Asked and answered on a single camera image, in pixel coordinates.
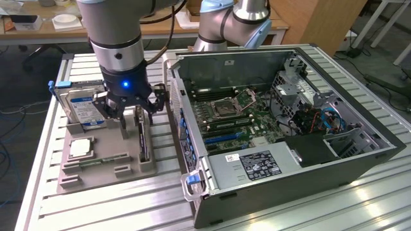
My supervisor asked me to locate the silver metal drive cage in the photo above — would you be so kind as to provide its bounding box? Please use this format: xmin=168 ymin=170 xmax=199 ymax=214
xmin=271 ymin=51 xmax=341 ymax=114

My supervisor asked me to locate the white box with dark lid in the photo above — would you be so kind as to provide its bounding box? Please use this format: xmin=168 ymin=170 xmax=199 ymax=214
xmin=9 ymin=15 xmax=42 ymax=31

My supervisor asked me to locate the black floor stand base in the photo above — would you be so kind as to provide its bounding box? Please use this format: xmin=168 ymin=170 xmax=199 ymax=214
xmin=364 ymin=72 xmax=411 ymax=90

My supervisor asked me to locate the metal socket cover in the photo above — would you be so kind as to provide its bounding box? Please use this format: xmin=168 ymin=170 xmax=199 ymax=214
xmin=236 ymin=88 xmax=257 ymax=109

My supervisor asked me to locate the hard disk in blue caddy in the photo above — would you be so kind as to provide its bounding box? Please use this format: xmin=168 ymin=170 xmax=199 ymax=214
xmin=48 ymin=78 xmax=112 ymax=132

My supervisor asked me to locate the green motherboard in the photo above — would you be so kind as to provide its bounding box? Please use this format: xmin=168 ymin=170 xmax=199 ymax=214
xmin=188 ymin=86 xmax=287 ymax=156

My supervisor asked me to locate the black plastic cover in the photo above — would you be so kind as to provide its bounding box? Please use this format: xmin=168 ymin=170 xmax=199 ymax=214
xmin=285 ymin=134 xmax=341 ymax=168

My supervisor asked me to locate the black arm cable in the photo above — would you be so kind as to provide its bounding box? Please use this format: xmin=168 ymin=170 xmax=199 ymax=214
xmin=140 ymin=0 xmax=188 ymax=65

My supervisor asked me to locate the black office chair base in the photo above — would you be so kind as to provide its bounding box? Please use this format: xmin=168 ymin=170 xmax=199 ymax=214
xmin=18 ymin=40 xmax=97 ymax=72

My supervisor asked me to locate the black open PC case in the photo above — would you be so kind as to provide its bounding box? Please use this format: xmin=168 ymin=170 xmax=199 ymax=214
xmin=161 ymin=47 xmax=408 ymax=229

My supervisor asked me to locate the installed RAM stick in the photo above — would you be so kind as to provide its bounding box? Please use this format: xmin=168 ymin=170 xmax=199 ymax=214
xmin=208 ymin=119 xmax=253 ymax=129

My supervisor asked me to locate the blue disk wire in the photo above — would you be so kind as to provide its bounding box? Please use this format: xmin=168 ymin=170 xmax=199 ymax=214
xmin=320 ymin=105 xmax=347 ymax=134

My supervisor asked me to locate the white paper stack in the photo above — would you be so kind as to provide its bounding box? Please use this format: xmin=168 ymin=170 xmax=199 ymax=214
xmin=175 ymin=11 xmax=203 ymax=29

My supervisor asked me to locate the grey power supply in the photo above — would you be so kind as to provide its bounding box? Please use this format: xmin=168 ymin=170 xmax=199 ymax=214
xmin=208 ymin=141 xmax=304 ymax=191

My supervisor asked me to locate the grey parts rack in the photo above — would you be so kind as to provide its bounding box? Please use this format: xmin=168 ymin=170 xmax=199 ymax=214
xmin=56 ymin=105 xmax=158 ymax=194

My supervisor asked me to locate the wooden cabinet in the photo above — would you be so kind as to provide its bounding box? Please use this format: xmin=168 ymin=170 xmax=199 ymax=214
xmin=273 ymin=0 xmax=368 ymax=52

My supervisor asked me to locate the CPU socket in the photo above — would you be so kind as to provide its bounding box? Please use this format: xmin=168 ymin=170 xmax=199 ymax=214
xmin=213 ymin=98 xmax=240 ymax=118

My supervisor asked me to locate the silver CPU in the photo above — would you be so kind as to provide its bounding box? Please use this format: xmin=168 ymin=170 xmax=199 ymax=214
xmin=69 ymin=140 xmax=92 ymax=158

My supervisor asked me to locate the green RAM stick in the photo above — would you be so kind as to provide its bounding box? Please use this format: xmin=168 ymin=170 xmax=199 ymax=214
xmin=78 ymin=154 xmax=125 ymax=167

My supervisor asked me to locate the white round part on square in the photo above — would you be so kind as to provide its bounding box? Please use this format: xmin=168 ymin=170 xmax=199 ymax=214
xmin=52 ymin=13 xmax=84 ymax=32

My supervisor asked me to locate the graphics card with metal bracket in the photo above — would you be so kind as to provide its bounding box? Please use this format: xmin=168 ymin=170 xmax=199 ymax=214
xmin=133 ymin=103 xmax=150 ymax=162

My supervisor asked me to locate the blue expansion slot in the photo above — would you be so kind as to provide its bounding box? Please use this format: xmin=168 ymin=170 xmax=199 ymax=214
xmin=204 ymin=134 xmax=244 ymax=145

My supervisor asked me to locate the wooden desk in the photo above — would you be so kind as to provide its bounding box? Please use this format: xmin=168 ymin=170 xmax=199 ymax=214
xmin=0 ymin=0 xmax=289 ymax=52

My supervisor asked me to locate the white table frame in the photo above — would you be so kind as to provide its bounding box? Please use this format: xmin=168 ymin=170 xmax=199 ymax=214
xmin=351 ymin=0 xmax=411 ymax=65

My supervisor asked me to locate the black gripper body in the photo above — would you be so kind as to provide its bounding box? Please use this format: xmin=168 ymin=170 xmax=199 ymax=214
xmin=100 ymin=61 xmax=152 ymax=106

